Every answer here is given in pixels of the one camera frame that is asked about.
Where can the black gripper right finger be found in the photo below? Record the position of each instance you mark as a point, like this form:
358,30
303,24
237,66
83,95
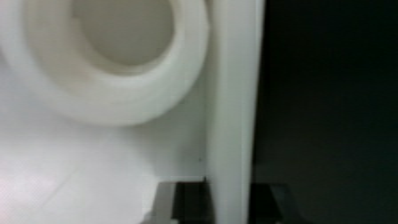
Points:
273,206

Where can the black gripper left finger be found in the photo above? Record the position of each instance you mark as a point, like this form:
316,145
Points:
182,205

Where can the white square tabletop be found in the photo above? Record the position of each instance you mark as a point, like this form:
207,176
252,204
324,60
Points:
129,75

